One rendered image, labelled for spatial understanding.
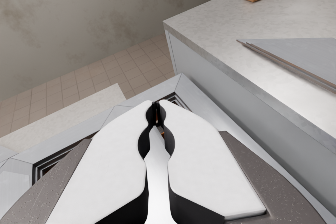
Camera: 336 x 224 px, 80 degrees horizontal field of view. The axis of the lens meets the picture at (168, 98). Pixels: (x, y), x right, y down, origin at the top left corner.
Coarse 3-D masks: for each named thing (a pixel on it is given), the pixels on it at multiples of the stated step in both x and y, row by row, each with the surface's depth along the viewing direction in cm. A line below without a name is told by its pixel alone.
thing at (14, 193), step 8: (16, 184) 69; (24, 184) 68; (8, 192) 67; (16, 192) 67; (24, 192) 66; (0, 200) 66; (8, 200) 65; (16, 200) 65; (0, 208) 64; (8, 208) 63
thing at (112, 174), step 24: (120, 120) 10; (144, 120) 10; (96, 144) 9; (120, 144) 8; (144, 144) 10; (96, 168) 7; (120, 168) 7; (144, 168) 7; (72, 192) 6; (96, 192) 6; (120, 192) 6; (144, 192) 7; (72, 216) 6; (96, 216) 6; (120, 216) 6; (144, 216) 7
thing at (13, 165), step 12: (168, 96) 86; (96, 132) 79; (156, 132) 75; (72, 144) 77; (48, 156) 75; (60, 156) 77; (0, 168) 75; (12, 168) 74; (24, 168) 73; (36, 168) 74; (48, 168) 76; (36, 180) 70
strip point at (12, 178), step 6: (0, 174) 73; (6, 174) 73; (12, 174) 72; (18, 174) 72; (24, 174) 71; (0, 180) 71; (6, 180) 71; (12, 180) 70; (18, 180) 70; (0, 186) 70; (6, 186) 69; (0, 192) 68
